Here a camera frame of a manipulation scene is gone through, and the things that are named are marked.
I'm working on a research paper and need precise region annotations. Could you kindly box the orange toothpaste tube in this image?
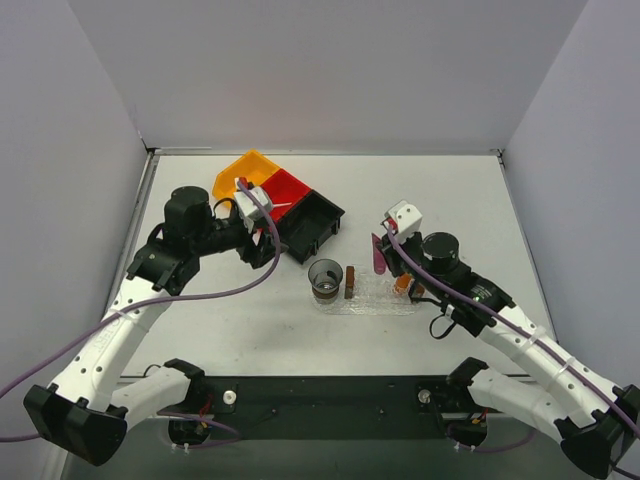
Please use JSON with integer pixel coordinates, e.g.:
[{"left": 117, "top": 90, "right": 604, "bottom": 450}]
[{"left": 393, "top": 274, "right": 412, "bottom": 295}]

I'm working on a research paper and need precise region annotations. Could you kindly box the pink toothpaste tube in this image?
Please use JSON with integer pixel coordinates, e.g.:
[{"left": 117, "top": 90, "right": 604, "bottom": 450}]
[{"left": 371, "top": 233, "right": 387, "bottom": 275}]

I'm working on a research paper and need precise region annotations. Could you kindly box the clear holder with wooden ends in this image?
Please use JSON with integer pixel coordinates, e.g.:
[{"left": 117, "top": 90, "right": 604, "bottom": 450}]
[{"left": 343, "top": 265, "right": 417, "bottom": 306}]

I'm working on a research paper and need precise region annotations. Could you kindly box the glass cup with brown band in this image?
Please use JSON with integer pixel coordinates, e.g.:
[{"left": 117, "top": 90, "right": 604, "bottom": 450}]
[{"left": 308, "top": 259, "right": 344, "bottom": 302}]

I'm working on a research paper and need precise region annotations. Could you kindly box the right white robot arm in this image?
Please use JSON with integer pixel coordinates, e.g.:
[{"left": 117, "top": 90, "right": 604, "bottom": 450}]
[{"left": 374, "top": 229, "right": 639, "bottom": 479}]

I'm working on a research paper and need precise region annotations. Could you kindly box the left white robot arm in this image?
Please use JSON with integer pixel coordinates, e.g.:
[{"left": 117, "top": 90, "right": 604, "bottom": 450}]
[{"left": 23, "top": 180, "right": 282, "bottom": 466}]

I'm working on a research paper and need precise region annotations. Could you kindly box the clear textured oval tray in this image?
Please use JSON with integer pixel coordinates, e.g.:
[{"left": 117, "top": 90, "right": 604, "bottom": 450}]
[{"left": 308, "top": 281, "right": 421, "bottom": 316}]

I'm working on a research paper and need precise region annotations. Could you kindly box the red plastic bin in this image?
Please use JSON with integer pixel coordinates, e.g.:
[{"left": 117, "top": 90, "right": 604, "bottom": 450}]
[{"left": 261, "top": 169, "right": 311, "bottom": 223}]

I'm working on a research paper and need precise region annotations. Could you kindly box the yellow plastic bin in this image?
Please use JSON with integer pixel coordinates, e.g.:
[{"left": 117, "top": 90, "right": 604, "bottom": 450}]
[{"left": 212, "top": 150, "right": 280, "bottom": 200}]

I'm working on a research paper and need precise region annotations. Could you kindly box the black plastic bin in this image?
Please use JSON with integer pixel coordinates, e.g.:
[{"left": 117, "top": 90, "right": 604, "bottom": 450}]
[{"left": 276, "top": 190, "right": 345, "bottom": 264}]

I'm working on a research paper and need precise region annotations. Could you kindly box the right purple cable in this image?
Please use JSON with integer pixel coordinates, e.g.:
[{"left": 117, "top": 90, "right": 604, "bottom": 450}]
[{"left": 387, "top": 227, "right": 640, "bottom": 480}]

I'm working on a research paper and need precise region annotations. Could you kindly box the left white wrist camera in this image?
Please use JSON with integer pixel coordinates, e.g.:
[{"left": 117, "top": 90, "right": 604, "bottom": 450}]
[{"left": 233, "top": 177, "right": 273, "bottom": 233}]

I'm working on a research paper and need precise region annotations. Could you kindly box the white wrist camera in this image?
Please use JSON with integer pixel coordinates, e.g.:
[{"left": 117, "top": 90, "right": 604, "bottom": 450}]
[
  {"left": 233, "top": 177, "right": 273, "bottom": 233},
  {"left": 382, "top": 200, "right": 423, "bottom": 244}
]

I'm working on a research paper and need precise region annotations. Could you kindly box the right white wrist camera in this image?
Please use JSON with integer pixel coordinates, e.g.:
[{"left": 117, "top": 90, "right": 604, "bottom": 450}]
[{"left": 382, "top": 200, "right": 423, "bottom": 244}]

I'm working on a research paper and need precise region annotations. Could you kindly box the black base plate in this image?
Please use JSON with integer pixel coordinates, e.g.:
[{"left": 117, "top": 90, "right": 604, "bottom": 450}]
[{"left": 168, "top": 376, "right": 489, "bottom": 446}]

